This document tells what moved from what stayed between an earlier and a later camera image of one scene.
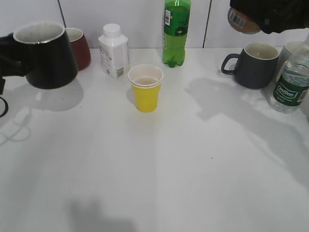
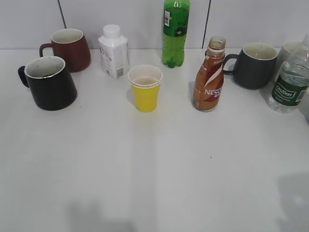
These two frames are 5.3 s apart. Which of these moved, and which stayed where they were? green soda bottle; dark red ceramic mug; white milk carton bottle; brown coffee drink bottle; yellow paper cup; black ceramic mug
Moved: brown coffee drink bottle; black ceramic mug
Stayed: white milk carton bottle; green soda bottle; dark red ceramic mug; yellow paper cup
